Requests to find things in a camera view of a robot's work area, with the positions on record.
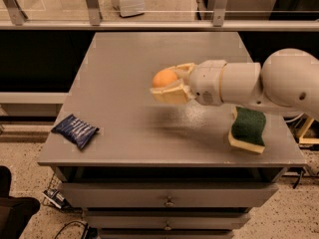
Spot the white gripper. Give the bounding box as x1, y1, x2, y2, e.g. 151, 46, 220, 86
151, 60, 226, 106

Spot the orange fruit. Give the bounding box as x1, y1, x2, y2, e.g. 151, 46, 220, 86
153, 69, 177, 88

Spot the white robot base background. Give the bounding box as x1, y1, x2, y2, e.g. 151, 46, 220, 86
112, 0, 145, 18

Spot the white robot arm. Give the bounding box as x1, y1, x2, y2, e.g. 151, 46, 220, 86
151, 49, 319, 120

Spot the blue rxbar wrapper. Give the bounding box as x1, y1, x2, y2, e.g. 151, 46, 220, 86
51, 115, 99, 149

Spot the green yellow sponge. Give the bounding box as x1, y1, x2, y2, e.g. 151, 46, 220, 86
228, 107, 266, 153

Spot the grey top drawer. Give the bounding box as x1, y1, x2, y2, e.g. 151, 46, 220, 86
59, 182, 278, 208

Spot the grey drawer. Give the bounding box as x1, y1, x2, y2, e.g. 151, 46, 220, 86
59, 182, 278, 208
85, 211, 250, 230
99, 230, 233, 239

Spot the yellow wooden stand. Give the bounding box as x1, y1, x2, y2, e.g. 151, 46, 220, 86
295, 117, 319, 144

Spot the grey middle drawer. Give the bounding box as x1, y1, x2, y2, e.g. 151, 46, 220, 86
85, 211, 250, 230

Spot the power strip on floor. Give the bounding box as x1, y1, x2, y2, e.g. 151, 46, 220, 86
43, 188, 67, 209

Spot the grey bottom drawer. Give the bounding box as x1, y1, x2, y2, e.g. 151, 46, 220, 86
99, 230, 233, 239

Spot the black chair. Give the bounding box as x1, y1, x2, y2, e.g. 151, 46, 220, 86
0, 166, 40, 239

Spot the black floor cable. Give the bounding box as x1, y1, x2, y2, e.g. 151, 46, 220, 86
53, 220, 91, 239

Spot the metal railing frame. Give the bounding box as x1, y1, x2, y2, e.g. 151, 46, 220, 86
0, 0, 319, 32

